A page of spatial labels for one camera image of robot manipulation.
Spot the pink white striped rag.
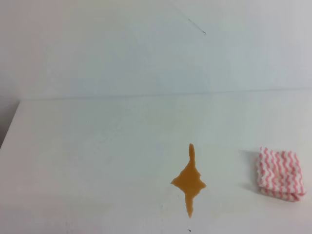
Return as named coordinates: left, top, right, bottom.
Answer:
left=255, top=147, right=306, bottom=202

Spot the brown coffee stain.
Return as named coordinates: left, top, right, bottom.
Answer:
left=171, top=143, right=207, bottom=218

